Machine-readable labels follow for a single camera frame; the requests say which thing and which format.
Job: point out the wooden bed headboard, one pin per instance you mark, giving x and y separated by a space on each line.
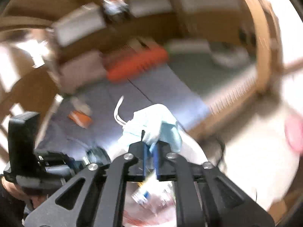
35 85

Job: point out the orange carrot plush pillow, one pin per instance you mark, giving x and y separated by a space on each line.
137 63

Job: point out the pink blanket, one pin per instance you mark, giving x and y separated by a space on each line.
80 73

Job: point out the orange snack wrapper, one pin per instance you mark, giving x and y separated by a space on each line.
79 118

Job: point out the pink round object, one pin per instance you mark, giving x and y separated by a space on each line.
293 132

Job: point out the white plastic bin bag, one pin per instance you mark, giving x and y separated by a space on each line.
196 151

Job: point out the person's left hand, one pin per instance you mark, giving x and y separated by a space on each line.
11 189

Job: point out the light blue face mask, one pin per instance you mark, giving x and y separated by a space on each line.
151 120

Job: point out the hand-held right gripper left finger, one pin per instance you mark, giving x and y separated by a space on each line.
143 160

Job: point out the white flat board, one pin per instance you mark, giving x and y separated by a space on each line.
227 59

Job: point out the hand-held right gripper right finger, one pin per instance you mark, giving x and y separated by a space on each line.
156 163

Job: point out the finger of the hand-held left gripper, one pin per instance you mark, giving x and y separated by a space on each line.
98 156

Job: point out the stack of folded items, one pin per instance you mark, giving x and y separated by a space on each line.
113 7

